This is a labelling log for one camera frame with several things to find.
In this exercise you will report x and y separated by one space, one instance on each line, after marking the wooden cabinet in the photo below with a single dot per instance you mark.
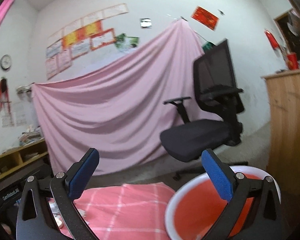
290 130

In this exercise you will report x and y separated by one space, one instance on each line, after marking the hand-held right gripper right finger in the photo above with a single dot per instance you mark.
216 172

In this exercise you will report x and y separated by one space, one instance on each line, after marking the pink curtain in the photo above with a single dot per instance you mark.
2 15

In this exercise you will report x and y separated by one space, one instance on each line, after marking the group of wall certificates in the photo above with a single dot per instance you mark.
77 40

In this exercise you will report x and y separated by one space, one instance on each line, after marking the red bucket with white rim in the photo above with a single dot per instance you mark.
187 212

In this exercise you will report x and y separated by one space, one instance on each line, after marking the round wall clock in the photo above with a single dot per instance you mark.
5 62

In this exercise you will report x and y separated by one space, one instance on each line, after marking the black office chair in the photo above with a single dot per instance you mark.
197 140

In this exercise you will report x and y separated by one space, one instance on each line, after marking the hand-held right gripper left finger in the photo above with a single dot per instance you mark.
83 175

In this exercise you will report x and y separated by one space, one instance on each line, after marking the red hanging ornament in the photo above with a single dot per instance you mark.
272 40

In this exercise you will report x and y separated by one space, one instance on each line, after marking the small black and white card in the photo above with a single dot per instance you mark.
145 23

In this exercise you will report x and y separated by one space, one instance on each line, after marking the white wall calendar sheets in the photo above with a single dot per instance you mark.
12 115

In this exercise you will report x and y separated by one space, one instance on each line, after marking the green sign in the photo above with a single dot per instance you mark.
208 47

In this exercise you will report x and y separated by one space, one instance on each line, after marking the wooden shelf unit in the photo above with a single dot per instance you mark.
15 155

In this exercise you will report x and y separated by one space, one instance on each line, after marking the red cup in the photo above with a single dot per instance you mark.
292 61

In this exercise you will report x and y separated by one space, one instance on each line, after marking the red paper wall decoration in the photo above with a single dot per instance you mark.
205 17

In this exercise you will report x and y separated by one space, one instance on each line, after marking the green photo print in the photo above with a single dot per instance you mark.
120 40
133 43

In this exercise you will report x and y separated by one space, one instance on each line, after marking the red tassel wall ornament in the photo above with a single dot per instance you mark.
3 92

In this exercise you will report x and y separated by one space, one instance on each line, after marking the stack of papers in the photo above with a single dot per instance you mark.
30 136

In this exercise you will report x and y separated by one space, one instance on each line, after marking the pink hanging sheet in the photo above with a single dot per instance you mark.
115 105

